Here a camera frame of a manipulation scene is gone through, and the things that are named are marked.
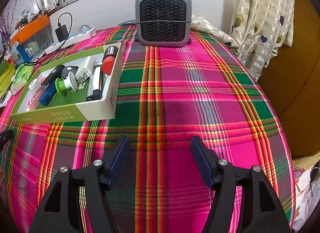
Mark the green tissue pack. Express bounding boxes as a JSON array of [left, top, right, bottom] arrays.
[[10, 64, 34, 95]]

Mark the green white suction knob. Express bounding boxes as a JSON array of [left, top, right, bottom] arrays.
[[55, 71, 78, 96]]

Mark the green cardboard box tray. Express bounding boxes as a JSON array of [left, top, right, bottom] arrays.
[[10, 43, 124, 125]]

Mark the small white round bottle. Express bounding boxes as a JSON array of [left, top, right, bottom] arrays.
[[28, 78, 41, 93]]

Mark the brown bottle red cap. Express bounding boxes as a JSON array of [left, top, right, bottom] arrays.
[[101, 46, 118, 75]]

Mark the grey portable fan heater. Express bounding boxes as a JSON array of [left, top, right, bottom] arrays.
[[135, 0, 192, 47]]

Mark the blue white carton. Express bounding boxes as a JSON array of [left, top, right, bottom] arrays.
[[10, 41, 30, 66]]

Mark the orange lid storage bin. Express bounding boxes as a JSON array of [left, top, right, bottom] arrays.
[[10, 15, 53, 60]]

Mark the yellow green box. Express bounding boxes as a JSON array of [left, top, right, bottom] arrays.
[[0, 61, 15, 96]]

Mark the cream patterned curtain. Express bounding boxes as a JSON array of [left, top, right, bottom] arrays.
[[191, 0, 295, 80]]

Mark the black rectangular device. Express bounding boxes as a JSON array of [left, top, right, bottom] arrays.
[[40, 64, 65, 86]]

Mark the black charging cable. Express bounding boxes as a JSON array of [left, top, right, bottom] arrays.
[[23, 12, 74, 67]]

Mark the white blue power strip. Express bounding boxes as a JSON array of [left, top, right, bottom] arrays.
[[45, 28, 97, 54]]

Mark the blue usb stick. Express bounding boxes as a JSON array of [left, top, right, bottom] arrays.
[[39, 82, 56, 106]]

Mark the plaid pink green tablecloth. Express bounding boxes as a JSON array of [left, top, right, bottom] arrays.
[[1, 26, 296, 232]]

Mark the pink hair claw clip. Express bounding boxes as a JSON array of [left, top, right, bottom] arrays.
[[27, 90, 43, 111]]

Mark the white wall charger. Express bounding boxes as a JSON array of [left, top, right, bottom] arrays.
[[75, 56, 95, 84]]

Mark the black power adapter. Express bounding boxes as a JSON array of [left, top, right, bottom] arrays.
[[55, 24, 69, 42]]

